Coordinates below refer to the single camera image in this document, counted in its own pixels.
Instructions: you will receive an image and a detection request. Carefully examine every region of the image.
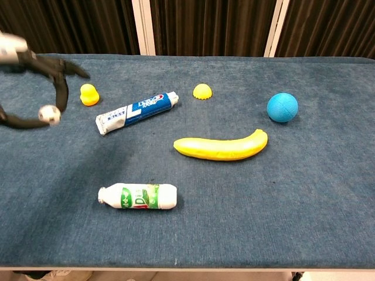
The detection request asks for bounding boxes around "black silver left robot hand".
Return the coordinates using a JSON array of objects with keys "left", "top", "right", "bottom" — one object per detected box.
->
[{"left": 0, "top": 29, "right": 91, "bottom": 130}]

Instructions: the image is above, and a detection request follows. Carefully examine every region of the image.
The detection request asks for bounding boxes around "small white soccer ball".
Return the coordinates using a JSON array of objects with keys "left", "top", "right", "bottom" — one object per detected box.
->
[{"left": 38, "top": 105, "right": 62, "bottom": 126}]

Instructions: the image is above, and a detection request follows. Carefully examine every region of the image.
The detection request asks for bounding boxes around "black pleated curtain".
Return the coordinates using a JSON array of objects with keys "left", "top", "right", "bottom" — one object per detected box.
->
[
  {"left": 0, "top": 0, "right": 140, "bottom": 56},
  {"left": 275, "top": 0, "right": 375, "bottom": 60},
  {"left": 149, "top": 0, "right": 278, "bottom": 57}
]

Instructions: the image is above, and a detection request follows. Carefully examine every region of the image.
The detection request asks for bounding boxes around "yellow rubber duck toy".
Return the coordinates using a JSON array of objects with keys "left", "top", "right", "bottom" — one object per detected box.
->
[{"left": 80, "top": 83, "right": 100, "bottom": 107}]

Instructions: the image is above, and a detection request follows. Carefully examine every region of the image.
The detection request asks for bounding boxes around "blue white toothpaste tube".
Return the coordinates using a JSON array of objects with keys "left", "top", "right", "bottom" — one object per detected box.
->
[{"left": 96, "top": 91, "right": 180, "bottom": 136}]

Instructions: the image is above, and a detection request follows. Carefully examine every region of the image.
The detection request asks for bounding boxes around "yellow dome toy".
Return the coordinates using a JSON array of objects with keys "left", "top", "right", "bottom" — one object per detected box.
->
[{"left": 192, "top": 83, "right": 214, "bottom": 101}]

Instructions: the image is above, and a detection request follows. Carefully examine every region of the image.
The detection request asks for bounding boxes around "white bottle green label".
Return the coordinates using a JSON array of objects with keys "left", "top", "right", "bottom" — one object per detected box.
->
[{"left": 97, "top": 183, "right": 178, "bottom": 210}]

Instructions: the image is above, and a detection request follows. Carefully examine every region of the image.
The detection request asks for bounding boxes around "yellow toy banana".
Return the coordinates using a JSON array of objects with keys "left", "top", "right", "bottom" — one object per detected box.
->
[{"left": 173, "top": 128, "right": 269, "bottom": 162}]

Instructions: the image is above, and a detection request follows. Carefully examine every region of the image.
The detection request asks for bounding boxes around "blue fabric tablecloth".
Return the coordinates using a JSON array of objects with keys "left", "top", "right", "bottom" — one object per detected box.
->
[{"left": 0, "top": 53, "right": 375, "bottom": 269}]

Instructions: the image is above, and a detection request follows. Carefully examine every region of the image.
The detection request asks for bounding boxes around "blue rubber ball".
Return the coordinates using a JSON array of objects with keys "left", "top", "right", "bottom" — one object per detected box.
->
[{"left": 266, "top": 92, "right": 299, "bottom": 123}]

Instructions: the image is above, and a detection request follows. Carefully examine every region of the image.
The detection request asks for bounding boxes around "white frame post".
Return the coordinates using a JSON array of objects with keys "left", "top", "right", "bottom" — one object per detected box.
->
[
  {"left": 131, "top": 0, "right": 156, "bottom": 56},
  {"left": 263, "top": 0, "right": 291, "bottom": 58}
]

